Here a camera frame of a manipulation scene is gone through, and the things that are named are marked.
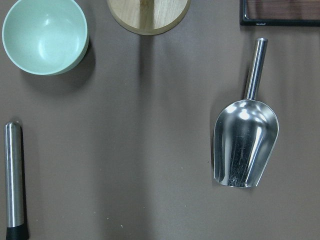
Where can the mint green bowl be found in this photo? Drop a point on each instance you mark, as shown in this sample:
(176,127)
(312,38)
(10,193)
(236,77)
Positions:
(45,37)

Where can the steel muddler black tip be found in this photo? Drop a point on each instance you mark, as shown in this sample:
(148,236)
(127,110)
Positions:
(15,209)

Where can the steel ice scoop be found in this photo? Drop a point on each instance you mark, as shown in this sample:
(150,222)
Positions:
(245,132)

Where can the wooden cup tree stand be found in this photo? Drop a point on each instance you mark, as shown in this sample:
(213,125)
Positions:
(148,17)

